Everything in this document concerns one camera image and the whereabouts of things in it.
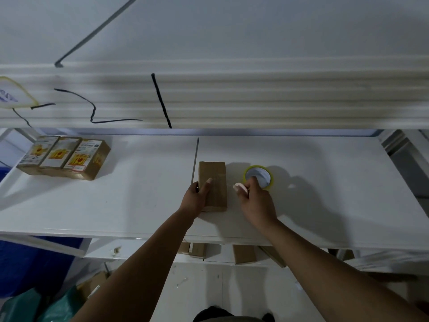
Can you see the yellow-edged white sticker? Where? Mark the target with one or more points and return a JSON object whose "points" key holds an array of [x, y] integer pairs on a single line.
{"points": [[15, 93]]}

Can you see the person's right forearm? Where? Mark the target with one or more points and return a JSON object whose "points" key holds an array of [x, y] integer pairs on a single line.
{"points": [[335, 285]]}

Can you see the person's dark trousers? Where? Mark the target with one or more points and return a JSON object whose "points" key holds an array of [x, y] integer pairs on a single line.
{"points": [[211, 314]]}

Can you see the person's left hand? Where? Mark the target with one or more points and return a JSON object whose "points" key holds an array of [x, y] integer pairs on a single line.
{"points": [[194, 201]]}

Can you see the green plastic mailer package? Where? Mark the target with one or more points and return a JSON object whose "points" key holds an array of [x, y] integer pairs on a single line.
{"points": [[20, 306], [62, 305]]}

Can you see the blue plastic crate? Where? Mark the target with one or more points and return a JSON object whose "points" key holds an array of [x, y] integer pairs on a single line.
{"points": [[33, 268]]}

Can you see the plain brown cardboard box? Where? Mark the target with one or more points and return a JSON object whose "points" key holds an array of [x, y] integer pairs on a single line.
{"points": [[216, 187]]}

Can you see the cardboard box with white label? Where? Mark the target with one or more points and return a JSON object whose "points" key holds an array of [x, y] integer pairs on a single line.
{"points": [[97, 160]]}

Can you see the floor cardboard parcel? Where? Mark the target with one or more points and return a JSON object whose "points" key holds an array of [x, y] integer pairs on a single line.
{"points": [[92, 283]]}

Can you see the person's right hand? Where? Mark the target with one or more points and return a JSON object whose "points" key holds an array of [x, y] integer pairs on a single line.
{"points": [[258, 204]]}

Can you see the person's black right shoe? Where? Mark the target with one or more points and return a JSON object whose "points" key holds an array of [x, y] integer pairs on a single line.
{"points": [[268, 317]]}

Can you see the labelled box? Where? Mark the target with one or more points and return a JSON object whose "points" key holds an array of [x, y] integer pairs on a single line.
{"points": [[60, 152]]}

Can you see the small pink cutter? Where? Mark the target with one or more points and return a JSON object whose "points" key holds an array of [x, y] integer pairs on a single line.
{"points": [[240, 187]]}

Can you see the white metal shelving rack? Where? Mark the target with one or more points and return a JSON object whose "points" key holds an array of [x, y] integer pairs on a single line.
{"points": [[117, 204]]}

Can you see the cardboard box with printed label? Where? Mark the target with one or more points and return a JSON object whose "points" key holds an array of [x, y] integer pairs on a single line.
{"points": [[37, 150]]}

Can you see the person's olive shirt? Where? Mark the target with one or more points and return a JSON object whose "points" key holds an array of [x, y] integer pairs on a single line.
{"points": [[241, 319]]}

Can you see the yellow tape roll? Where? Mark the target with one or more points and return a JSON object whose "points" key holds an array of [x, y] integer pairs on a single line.
{"points": [[264, 171]]}

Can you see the person's left forearm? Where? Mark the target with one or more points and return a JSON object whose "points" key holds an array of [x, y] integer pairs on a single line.
{"points": [[134, 278]]}

